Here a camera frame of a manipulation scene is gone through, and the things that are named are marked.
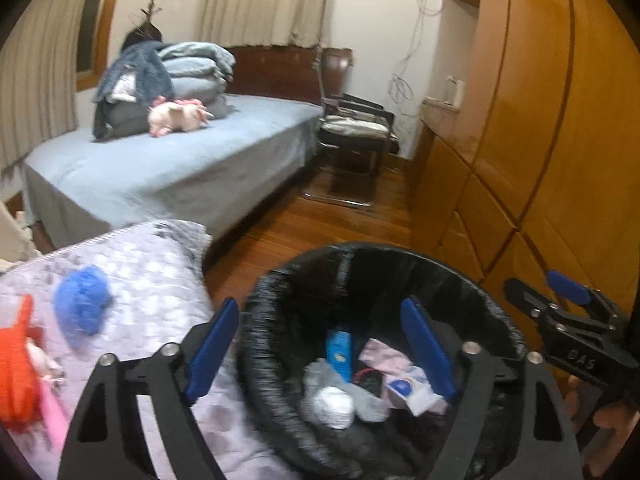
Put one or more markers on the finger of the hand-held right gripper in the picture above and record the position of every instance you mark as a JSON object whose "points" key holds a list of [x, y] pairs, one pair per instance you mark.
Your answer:
{"points": [[570, 287], [530, 302]]}

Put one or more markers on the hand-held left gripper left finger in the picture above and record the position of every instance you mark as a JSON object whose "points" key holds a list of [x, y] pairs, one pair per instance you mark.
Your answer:
{"points": [[212, 355]]}

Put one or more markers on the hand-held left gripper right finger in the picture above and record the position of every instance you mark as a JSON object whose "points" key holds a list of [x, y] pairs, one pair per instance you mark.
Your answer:
{"points": [[427, 350]]}

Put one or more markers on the small white blue box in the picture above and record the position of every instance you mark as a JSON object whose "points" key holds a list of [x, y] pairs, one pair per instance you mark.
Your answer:
{"points": [[407, 391]]}

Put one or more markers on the grey sock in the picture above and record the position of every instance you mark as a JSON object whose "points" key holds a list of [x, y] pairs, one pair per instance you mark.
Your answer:
{"points": [[370, 405]]}

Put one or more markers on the blue tube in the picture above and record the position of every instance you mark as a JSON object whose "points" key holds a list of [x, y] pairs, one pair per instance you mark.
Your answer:
{"points": [[339, 355]]}

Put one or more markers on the white paper ball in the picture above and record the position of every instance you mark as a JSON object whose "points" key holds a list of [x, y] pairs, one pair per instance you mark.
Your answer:
{"points": [[334, 407]]}

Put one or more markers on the black bin with bag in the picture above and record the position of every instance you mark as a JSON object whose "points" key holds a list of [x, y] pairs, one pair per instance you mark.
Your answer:
{"points": [[310, 300]]}

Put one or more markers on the blue plastic cover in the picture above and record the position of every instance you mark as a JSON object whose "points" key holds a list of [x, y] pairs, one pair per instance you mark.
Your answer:
{"points": [[82, 305]]}

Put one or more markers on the pink plastic stick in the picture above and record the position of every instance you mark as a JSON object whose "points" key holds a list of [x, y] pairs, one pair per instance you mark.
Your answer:
{"points": [[54, 415]]}

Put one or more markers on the orange bristle brush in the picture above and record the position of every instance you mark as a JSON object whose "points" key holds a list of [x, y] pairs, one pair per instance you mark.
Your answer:
{"points": [[17, 375]]}

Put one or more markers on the person's right hand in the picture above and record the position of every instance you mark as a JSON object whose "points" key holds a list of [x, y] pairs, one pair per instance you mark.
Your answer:
{"points": [[615, 416]]}

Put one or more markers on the purple floral quilted cover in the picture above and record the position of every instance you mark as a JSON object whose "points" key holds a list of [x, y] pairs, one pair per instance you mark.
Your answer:
{"points": [[135, 270]]}

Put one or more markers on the wooden wardrobe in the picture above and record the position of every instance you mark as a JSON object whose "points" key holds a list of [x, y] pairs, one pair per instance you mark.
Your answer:
{"points": [[550, 135]]}

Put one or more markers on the bed with blue sheet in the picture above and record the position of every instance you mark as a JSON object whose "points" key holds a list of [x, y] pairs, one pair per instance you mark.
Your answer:
{"points": [[165, 175]]}

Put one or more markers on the black metal chair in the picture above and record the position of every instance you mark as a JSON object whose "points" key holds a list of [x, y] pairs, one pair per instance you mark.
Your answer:
{"points": [[350, 155]]}

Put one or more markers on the white socket box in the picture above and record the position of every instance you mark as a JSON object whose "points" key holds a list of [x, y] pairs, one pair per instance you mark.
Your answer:
{"points": [[456, 91]]}

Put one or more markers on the pale chair cushion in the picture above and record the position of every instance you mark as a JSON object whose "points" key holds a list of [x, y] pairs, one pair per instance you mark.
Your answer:
{"points": [[355, 126]]}

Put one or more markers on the pink plush toy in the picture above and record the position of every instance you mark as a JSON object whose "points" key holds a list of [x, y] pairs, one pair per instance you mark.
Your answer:
{"points": [[177, 116]]}

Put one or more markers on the grey folded bedding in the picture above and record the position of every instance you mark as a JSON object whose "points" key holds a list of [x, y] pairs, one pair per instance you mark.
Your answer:
{"points": [[122, 117]]}

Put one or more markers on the dark wooden headboard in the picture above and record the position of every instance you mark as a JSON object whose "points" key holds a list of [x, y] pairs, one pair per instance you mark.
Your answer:
{"points": [[275, 75]]}

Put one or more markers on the light blue folded duvet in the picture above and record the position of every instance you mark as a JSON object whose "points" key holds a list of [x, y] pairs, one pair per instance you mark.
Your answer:
{"points": [[200, 60]]}

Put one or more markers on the thin metal rod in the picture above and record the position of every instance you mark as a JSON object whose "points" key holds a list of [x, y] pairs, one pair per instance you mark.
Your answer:
{"points": [[319, 75]]}

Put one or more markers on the beige window curtain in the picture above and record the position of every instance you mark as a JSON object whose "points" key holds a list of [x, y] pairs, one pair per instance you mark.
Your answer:
{"points": [[265, 0], [35, 70]]}

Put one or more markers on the wooden coat rack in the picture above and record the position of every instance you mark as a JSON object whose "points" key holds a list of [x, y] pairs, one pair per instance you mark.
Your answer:
{"points": [[149, 15]]}

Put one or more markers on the wooden framed window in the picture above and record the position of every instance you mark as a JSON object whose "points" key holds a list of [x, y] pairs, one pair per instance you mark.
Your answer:
{"points": [[97, 25]]}

